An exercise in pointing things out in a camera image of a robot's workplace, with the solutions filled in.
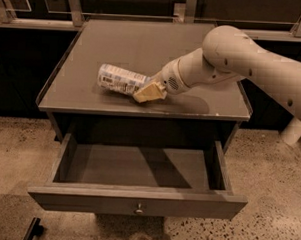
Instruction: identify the blue labelled plastic bottle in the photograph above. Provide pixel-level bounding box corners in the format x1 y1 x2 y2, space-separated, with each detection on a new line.
97 64 150 96

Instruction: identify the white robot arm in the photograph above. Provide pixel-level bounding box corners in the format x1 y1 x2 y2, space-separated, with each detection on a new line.
133 25 301 145

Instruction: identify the round metal drawer knob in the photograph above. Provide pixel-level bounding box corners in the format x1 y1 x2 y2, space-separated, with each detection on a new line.
134 204 144 216

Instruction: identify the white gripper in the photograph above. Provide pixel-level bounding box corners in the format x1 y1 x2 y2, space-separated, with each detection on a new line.
133 58 190 103

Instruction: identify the metal railing frame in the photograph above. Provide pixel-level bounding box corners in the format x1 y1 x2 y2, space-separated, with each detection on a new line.
0 0 301 41

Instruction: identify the grey cabinet with glass top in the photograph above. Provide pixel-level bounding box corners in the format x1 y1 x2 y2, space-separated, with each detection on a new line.
37 19 252 149

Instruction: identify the open grey top drawer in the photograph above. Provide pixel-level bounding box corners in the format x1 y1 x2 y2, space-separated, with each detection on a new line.
28 134 248 220

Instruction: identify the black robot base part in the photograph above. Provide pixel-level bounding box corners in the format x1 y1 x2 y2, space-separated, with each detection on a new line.
23 217 44 240

